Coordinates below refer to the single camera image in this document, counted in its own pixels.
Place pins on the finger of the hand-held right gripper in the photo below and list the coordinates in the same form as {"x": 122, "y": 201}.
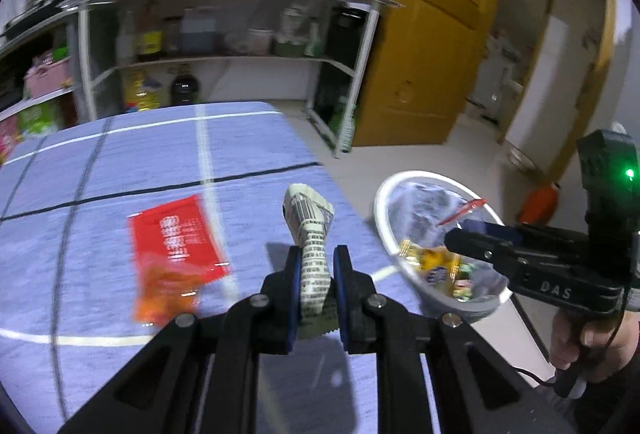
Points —
{"x": 475, "y": 246}
{"x": 492, "y": 231}

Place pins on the pink plastic basket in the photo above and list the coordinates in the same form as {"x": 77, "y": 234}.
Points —
{"x": 50, "y": 79}

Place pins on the brown glass jar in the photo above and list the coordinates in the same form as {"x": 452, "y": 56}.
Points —
{"x": 172, "y": 39}

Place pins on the orange floor item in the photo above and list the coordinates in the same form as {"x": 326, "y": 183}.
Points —
{"x": 539, "y": 205}

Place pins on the black induction cooker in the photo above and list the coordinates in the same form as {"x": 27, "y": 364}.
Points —
{"x": 30, "y": 22}

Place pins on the red plastic bag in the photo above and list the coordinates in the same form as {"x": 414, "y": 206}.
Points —
{"x": 462, "y": 209}

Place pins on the green snack wrapper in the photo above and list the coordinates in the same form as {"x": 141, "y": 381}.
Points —
{"x": 464, "y": 284}

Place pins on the white plastic bottle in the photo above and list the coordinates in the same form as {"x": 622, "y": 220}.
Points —
{"x": 126, "y": 42}

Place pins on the wooden open cabinet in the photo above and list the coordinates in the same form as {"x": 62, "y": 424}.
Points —
{"x": 10, "y": 59}

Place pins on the clear bin liner bag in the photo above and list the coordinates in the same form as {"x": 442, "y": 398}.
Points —
{"x": 425, "y": 204}

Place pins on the round dark bottle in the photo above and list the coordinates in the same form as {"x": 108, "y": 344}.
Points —
{"x": 185, "y": 90}

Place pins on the white plastic trash bin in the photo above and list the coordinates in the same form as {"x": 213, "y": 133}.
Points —
{"x": 384, "y": 196}

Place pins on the metal floor bowl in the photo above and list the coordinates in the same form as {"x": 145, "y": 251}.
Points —
{"x": 522, "y": 161}

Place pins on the person's right hand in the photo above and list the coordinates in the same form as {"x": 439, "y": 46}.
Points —
{"x": 615, "y": 344}

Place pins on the black thermos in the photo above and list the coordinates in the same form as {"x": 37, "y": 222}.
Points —
{"x": 347, "y": 34}

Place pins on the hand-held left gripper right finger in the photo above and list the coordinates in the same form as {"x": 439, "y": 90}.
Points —
{"x": 337, "y": 279}

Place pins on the blue checked tablecloth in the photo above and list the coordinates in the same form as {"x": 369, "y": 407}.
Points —
{"x": 125, "y": 164}

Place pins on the green carton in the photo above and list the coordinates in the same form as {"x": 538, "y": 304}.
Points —
{"x": 40, "y": 120}

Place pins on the yellow snack wrapper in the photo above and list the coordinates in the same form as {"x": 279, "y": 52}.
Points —
{"x": 432, "y": 259}

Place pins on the red packet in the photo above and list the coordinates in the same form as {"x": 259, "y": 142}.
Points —
{"x": 175, "y": 239}

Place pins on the white printed wrapper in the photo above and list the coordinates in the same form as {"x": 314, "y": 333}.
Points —
{"x": 314, "y": 234}

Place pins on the white plastic bag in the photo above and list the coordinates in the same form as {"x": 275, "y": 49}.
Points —
{"x": 297, "y": 32}

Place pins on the wooden door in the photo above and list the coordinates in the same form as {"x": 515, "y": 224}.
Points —
{"x": 430, "y": 39}

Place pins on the large yellow oil bottle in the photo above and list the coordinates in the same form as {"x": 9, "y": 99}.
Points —
{"x": 142, "y": 92}

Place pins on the pink carton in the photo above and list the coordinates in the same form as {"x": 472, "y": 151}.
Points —
{"x": 9, "y": 139}

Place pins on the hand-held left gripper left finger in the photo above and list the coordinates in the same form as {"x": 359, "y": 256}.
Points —
{"x": 296, "y": 279}

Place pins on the green plastic bottle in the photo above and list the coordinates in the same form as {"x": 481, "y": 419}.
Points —
{"x": 347, "y": 129}

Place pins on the yellow label sauce bottle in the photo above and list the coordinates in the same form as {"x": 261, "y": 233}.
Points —
{"x": 149, "y": 39}

